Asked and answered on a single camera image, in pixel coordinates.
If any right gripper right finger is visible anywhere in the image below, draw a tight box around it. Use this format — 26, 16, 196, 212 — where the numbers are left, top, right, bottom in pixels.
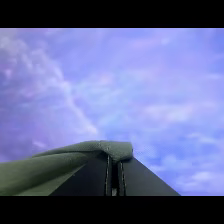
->
118, 156, 181, 197

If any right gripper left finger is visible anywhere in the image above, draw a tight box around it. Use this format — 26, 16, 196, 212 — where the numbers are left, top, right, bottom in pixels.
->
49, 155, 112, 197

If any dark green T-shirt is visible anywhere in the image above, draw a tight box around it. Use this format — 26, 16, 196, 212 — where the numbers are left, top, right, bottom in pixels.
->
0, 139, 135, 197

